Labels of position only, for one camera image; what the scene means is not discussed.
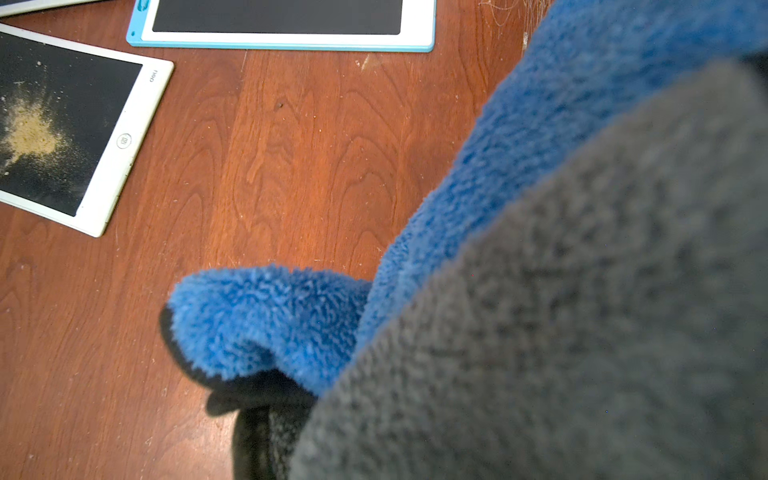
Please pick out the blue microfiber cleaning mitt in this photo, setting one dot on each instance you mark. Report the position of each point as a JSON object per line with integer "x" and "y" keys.
{"x": 584, "y": 296}

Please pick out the blue-edged drawing tablet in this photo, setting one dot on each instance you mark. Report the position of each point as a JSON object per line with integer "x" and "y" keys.
{"x": 310, "y": 25}

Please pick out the white drawing tablet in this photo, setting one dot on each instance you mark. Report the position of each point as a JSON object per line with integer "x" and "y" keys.
{"x": 16, "y": 7}
{"x": 73, "y": 119}

